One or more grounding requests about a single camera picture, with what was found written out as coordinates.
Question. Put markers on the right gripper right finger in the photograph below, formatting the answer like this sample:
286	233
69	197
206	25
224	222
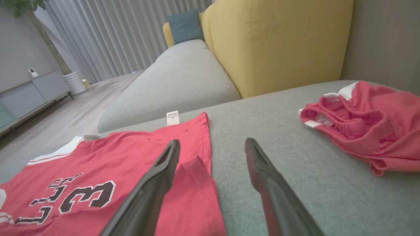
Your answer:
282	209

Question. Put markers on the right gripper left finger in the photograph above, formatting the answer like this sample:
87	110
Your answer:
144	206

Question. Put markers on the red basketball jersey white trim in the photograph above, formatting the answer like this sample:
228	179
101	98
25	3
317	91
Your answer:
98	154

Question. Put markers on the crumpled red mesh garment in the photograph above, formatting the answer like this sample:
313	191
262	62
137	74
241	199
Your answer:
370	127

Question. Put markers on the grey fabric sofa seat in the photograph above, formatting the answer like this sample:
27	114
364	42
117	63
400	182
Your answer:
295	157

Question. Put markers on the grey sofa seat cushion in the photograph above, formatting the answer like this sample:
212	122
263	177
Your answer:
177	82

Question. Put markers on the small gold floor object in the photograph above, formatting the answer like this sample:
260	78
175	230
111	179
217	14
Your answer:
85	83

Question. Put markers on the white ribbed plant pot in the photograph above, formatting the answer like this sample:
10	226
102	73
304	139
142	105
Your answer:
74	83

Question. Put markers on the grey low cabinet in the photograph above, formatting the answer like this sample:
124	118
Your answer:
29	95

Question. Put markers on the yellow sofa backrest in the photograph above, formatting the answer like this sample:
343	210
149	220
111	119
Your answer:
279	42

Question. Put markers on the grey pleated curtain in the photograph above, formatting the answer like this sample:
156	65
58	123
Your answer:
115	32

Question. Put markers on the teal throw pillow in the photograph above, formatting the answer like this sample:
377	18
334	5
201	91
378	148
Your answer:
185	26

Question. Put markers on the indoor tree plant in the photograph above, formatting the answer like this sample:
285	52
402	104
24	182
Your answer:
48	42

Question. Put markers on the small white security camera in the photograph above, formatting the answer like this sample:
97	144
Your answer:
32	72

